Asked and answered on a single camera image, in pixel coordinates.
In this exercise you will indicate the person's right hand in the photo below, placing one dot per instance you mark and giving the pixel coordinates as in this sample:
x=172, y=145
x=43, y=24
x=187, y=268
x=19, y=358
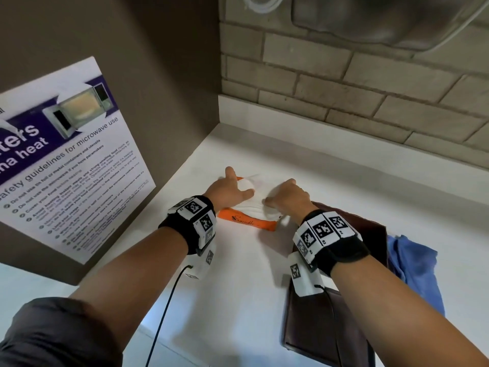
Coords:
x=292, y=202

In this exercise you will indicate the person's left hand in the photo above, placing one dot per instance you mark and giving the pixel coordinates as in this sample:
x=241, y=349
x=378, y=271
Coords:
x=225, y=193

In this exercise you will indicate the person's left thumb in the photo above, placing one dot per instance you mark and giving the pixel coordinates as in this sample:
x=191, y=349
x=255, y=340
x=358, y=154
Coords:
x=244, y=194

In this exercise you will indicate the person's right thumb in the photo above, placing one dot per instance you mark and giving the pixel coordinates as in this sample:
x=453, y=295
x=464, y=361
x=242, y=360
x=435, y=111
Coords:
x=272, y=201

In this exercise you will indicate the white tissue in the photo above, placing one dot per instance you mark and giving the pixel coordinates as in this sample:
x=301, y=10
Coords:
x=258, y=194

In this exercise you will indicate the orange tissue packet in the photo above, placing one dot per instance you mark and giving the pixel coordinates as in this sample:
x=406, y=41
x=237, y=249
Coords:
x=248, y=221

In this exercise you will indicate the person's right forearm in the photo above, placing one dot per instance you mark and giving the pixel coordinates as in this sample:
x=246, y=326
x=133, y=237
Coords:
x=401, y=317

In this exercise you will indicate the person's left forearm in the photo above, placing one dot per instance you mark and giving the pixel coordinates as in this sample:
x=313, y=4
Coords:
x=130, y=278

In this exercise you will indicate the brown cabinet panel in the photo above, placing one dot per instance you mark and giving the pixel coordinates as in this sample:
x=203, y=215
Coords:
x=152, y=72

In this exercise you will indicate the blue cloth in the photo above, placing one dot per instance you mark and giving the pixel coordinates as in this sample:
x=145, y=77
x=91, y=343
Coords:
x=414, y=263

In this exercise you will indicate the microwave safety poster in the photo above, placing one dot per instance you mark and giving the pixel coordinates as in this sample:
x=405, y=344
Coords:
x=72, y=171

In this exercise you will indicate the clear coiled tube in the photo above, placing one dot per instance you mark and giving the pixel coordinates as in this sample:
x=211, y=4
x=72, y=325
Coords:
x=263, y=5

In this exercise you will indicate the grey sleeve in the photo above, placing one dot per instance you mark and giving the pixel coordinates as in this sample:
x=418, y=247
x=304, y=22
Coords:
x=53, y=332

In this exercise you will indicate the black left wrist camera band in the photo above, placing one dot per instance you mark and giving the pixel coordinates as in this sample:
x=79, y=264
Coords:
x=193, y=219

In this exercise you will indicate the black wrist camera band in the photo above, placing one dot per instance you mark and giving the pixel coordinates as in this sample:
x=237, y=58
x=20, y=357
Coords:
x=193, y=219
x=328, y=236

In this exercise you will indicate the black right wrist camera band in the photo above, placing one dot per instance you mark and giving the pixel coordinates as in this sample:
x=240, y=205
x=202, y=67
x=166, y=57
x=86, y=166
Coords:
x=328, y=236

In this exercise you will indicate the grey wall appliance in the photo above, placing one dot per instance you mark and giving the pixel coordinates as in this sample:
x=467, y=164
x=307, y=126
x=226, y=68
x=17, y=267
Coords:
x=382, y=19

